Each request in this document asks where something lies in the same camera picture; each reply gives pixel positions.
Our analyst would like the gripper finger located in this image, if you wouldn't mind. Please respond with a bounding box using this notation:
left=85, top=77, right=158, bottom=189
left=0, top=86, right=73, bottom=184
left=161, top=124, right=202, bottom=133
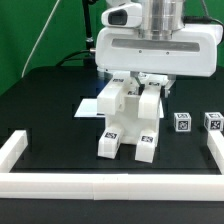
left=163, top=77, right=176, bottom=98
left=130, top=71, right=145, bottom=95

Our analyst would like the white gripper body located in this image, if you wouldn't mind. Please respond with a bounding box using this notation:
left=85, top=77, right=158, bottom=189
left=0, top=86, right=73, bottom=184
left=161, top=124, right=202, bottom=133
left=95, top=24, right=223, bottom=77

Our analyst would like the white chair back part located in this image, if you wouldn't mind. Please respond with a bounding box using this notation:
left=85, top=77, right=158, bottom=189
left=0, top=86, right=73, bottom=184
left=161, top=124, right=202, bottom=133
left=97, top=72, right=168, bottom=118

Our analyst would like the white chair seat part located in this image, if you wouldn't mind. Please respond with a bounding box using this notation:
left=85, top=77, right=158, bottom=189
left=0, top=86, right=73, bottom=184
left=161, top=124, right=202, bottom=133
left=105, top=110, right=160, bottom=145

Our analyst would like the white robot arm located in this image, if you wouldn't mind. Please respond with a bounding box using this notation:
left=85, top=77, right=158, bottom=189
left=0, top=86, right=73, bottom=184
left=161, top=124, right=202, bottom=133
left=95, top=0, right=223, bottom=77

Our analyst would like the white bar part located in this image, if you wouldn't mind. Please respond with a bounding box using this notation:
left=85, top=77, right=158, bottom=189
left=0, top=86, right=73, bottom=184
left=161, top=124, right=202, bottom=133
left=0, top=130, right=28, bottom=173

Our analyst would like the black cable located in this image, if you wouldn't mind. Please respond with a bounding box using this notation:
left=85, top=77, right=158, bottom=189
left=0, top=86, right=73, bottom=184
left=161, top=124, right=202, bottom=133
left=55, top=0, right=101, bottom=68

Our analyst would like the white right fence wall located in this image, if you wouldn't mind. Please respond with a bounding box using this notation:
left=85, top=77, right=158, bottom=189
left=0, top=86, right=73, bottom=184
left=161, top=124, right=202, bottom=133
left=207, top=131, right=224, bottom=175

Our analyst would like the white fence wall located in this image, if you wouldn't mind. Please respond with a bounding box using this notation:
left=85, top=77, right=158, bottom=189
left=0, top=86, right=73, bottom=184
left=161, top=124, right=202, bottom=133
left=207, top=131, right=224, bottom=175
left=0, top=173, right=224, bottom=201

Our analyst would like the white front fence wall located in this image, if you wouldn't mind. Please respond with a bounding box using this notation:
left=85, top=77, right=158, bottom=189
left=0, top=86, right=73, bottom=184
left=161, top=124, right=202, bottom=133
left=0, top=173, right=224, bottom=201

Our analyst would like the white cable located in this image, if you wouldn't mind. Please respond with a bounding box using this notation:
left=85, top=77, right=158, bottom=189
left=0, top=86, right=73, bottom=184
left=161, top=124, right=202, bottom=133
left=21, top=0, right=63, bottom=78

